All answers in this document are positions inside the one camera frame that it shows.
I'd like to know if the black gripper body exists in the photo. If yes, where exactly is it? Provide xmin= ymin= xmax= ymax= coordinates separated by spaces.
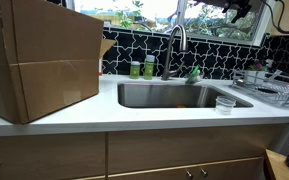
xmin=221 ymin=0 xmax=252 ymax=14

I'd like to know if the brushed steel gooseneck faucet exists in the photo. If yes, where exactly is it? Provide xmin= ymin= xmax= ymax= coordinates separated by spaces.
xmin=160 ymin=24 xmax=188 ymax=81

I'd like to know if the small white plant pot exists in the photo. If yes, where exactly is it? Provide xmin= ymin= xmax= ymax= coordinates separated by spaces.
xmin=243 ymin=63 xmax=268 ymax=85

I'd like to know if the green and white dish brush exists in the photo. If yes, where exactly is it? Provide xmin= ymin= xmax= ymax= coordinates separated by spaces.
xmin=185 ymin=64 xmax=202 ymax=85

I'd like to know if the kitchen window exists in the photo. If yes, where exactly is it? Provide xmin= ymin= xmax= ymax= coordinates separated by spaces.
xmin=71 ymin=0 xmax=275 ymax=47

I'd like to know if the clear plastic cup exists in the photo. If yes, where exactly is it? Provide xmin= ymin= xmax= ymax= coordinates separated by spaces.
xmin=215 ymin=95 xmax=237 ymax=116

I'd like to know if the tall green soap bottle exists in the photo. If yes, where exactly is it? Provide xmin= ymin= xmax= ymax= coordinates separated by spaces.
xmin=142 ymin=54 xmax=156 ymax=81

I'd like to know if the stainless steel sink basin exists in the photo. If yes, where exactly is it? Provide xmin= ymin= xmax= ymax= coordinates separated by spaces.
xmin=117 ymin=82 xmax=254 ymax=110

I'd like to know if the short green soap bottle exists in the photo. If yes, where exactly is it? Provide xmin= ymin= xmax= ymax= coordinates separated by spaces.
xmin=129 ymin=60 xmax=141 ymax=80

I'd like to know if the wide wooden drawer front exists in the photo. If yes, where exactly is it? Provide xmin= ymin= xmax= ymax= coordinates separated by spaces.
xmin=107 ymin=124 xmax=285 ymax=176

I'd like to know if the wooden cabinet door with knobs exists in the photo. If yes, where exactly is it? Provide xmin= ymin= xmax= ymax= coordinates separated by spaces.
xmin=107 ymin=156 xmax=264 ymax=180

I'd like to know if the light wooden robot table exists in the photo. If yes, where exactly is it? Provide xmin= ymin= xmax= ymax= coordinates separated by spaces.
xmin=263 ymin=148 xmax=289 ymax=180

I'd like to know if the large brown cardboard box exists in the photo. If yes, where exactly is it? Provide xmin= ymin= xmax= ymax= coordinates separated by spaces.
xmin=0 ymin=0 xmax=117 ymax=125

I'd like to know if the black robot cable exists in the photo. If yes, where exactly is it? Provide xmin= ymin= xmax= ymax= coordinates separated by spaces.
xmin=261 ymin=0 xmax=289 ymax=35

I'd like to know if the metal wire dish rack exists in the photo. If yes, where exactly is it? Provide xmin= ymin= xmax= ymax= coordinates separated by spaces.
xmin=229 ymin=68 xmax=289 ymax=108

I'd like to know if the wooden cabinet front with handle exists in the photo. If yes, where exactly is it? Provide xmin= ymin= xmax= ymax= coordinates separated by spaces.
xmin=0 ymin=132 xmax=106 ymax=180

